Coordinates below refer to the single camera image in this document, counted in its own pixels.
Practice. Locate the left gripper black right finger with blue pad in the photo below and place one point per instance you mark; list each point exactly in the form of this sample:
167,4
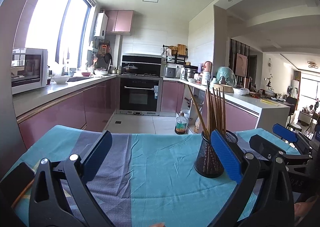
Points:
274,204

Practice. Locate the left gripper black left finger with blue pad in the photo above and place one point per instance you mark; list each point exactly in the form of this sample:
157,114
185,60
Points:
48,205

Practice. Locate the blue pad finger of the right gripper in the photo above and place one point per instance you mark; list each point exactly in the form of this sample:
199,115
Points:
284,133

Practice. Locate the black phone on table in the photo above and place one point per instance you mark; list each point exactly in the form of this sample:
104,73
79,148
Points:
16,183

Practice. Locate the black mesh utensil holder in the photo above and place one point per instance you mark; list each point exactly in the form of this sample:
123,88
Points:
208,156

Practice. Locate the wooden chopstick upright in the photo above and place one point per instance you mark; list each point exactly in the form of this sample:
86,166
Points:
222,112

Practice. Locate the teal plastic bag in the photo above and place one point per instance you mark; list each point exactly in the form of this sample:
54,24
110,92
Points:
226,76

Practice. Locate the leaning wooden chopstick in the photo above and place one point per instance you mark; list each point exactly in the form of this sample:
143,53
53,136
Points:
199,114

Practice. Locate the teal striped tablecloth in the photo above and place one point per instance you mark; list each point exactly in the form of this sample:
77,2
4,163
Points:
147,178

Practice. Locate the pink lower cabinets left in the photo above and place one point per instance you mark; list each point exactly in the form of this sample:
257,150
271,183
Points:
89,108

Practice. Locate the pink kettle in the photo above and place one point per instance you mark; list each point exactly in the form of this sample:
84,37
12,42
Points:
207,72

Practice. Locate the oil bottle on floor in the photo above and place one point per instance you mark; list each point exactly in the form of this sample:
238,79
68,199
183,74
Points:
181,124

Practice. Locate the white bowl on counter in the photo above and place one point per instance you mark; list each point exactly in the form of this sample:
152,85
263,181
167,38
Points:
60,79

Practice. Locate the black built-in oven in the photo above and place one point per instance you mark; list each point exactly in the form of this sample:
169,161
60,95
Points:
140,95

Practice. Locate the white microwave oven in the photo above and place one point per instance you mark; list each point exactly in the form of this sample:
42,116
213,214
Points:
28,69

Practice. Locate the black range hood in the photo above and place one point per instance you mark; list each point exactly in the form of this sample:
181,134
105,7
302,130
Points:
141,65

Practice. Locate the white water heater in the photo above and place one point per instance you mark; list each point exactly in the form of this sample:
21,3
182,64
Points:
100,26

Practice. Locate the black wall shelf rack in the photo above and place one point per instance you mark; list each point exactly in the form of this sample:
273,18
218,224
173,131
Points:
175,54

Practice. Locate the pink wall cabinet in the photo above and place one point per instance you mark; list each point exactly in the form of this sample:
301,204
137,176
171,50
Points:
119,21

